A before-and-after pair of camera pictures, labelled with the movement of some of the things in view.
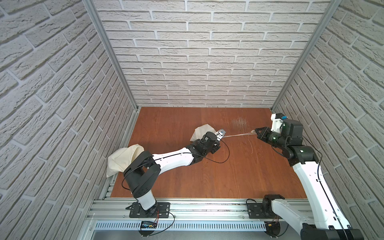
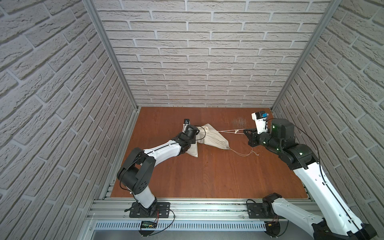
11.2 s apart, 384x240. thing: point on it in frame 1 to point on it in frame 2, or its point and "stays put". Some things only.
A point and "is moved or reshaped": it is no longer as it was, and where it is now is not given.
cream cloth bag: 199,132 is moved or reshaped
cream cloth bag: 119,160 is moved or reshaped
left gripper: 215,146 to 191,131
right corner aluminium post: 331,8 stays put
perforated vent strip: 183,226 stays put
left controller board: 148,224 stays put
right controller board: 272,228 stays put
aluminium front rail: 188,210 stays put
